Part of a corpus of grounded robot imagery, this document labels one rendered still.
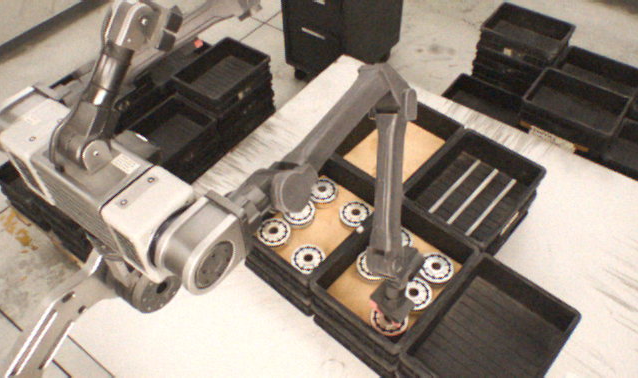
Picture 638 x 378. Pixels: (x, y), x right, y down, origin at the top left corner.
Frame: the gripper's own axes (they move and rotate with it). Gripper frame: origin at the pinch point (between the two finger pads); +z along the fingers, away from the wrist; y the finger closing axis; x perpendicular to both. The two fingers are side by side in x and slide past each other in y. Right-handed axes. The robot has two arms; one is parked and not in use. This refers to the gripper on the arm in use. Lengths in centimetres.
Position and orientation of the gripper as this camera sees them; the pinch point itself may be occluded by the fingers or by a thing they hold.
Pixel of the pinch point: (389, 316)
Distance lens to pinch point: 152.7
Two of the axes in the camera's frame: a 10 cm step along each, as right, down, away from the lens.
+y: -7.4, -5.1, 4.3
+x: -6.7, 5.8, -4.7
